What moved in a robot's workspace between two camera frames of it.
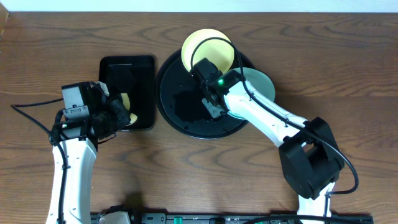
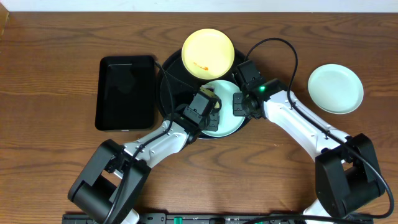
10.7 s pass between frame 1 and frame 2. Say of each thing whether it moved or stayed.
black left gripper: moved
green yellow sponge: moved
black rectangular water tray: stayed
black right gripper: moved
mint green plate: moved
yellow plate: stayed
